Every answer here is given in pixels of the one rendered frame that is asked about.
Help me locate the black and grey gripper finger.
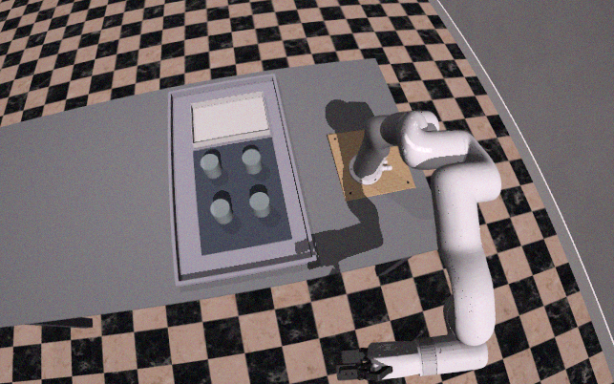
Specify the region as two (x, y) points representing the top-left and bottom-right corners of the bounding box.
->
(336, 361), (392, 381)
(341, 348), (370, 364)

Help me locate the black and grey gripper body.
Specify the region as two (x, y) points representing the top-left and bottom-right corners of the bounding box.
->
(368, 338), (423, 379)

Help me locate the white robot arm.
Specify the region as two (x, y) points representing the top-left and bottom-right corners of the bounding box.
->
(349, 111), (501, 376)

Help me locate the clear glass jar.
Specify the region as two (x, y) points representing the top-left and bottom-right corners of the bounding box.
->
(210, 199), (233, 224)
(201, 154), (222, 179)
(242, 149), (263, 175)
(249, 192), (271, 218)

